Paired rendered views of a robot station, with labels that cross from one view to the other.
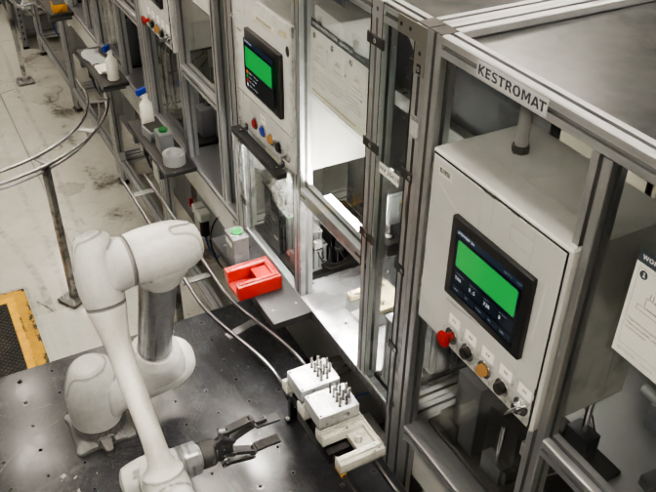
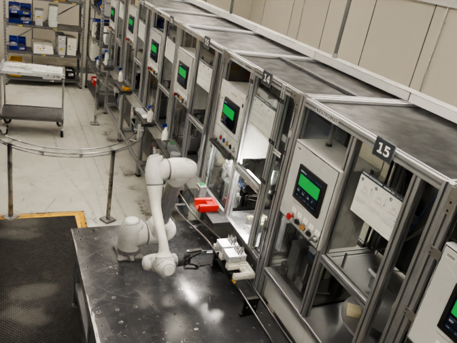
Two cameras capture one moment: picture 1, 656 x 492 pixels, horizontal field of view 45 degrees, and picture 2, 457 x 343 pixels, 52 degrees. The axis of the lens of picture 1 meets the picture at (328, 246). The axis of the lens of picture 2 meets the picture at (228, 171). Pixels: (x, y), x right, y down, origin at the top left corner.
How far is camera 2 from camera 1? 1.04 m
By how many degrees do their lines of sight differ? 12
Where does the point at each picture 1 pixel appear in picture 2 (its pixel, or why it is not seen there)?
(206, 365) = (177, 240)
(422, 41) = (298, 100)
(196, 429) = not seen: hidden behind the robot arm
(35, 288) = (89, 211)
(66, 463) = (112, 263)
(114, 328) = (156, 194)
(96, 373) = (135, 223)
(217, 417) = not seen: hidden behind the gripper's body
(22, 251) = (85, 195)
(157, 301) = (172, 191)
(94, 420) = (129, 245)
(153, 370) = not seen: hidden behind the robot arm
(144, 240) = (176, 161)
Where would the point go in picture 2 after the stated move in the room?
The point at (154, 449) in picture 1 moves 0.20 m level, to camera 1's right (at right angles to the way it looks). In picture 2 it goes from (163, 243) to (198, 250)
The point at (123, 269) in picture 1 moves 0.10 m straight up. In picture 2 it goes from (166, 170) to (168, 155)
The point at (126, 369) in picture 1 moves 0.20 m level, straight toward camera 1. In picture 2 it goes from (157, 211) to (161, 230)
